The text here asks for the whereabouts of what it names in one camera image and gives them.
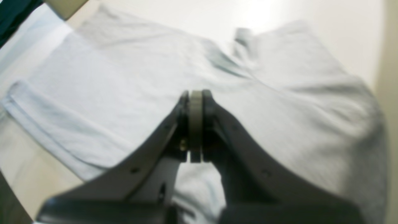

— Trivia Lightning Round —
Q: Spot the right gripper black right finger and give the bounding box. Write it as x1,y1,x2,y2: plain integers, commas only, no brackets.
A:
202,90,364,224

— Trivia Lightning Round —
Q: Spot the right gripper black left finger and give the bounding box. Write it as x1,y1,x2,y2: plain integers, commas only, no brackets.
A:
36,91,189,224

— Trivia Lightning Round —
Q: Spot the grey T-shirt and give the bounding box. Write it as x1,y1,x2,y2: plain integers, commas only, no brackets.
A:
2,4,388,224

